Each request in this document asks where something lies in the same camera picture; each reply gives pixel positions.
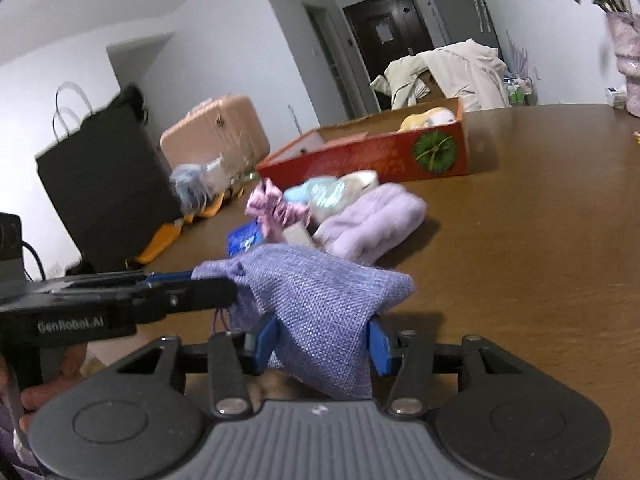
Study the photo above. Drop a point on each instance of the small white box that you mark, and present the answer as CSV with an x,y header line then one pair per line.
x,y
298,236

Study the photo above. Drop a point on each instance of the person's left hand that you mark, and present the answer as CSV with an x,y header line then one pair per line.
x,y
42,392

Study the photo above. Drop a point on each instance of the red cardboard box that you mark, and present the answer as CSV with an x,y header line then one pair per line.
x,y
360,160

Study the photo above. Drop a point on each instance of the bottles on cart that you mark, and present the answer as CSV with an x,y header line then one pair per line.
x,y
520,91

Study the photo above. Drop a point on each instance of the lavender fluffy cloth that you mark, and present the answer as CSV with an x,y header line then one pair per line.
x,y
372,220

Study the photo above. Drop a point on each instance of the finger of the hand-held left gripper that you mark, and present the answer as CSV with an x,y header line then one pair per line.
x,y
200,295
167,276

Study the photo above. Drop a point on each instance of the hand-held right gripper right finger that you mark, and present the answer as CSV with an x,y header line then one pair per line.
x,y
378,350

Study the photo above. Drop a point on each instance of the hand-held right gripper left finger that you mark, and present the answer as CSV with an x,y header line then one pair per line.
x,y
262,342

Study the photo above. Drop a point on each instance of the pink vase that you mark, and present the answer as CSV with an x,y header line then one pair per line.
x,y
625,60

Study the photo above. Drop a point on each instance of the dark door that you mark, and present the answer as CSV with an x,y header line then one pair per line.
x,y
390,35

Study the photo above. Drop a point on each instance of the grey-blue fluffy item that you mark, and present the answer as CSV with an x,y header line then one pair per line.
x,y
187,182

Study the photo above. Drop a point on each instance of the purple linen pouch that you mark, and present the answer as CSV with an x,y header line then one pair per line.
x,y
320,310

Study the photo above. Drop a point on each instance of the white carton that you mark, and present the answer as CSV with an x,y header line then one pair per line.
x,y
616,97

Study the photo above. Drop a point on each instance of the iridescent beige pouch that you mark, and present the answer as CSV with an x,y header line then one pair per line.
x,y
340,190

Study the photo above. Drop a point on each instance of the black paper bag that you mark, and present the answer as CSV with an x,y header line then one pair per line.
x,y
105,180

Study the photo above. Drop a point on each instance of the pink satin scrunchie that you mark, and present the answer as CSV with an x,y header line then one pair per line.
x,y
270,207

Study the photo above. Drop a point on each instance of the grey cabinet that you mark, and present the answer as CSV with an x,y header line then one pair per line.
x,y
460,5

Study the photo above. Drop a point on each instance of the cream coat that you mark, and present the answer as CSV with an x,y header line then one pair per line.
x,y
465,70

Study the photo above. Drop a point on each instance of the pink suitcase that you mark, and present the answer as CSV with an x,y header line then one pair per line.
x,y
215,135

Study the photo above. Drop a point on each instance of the yellow bag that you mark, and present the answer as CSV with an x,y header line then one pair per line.
x,y
160,240

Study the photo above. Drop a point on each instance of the yellow plush toy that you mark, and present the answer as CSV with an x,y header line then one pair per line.
x,y
427,119

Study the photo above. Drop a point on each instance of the blue packet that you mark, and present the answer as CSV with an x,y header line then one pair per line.
x,y
245,240

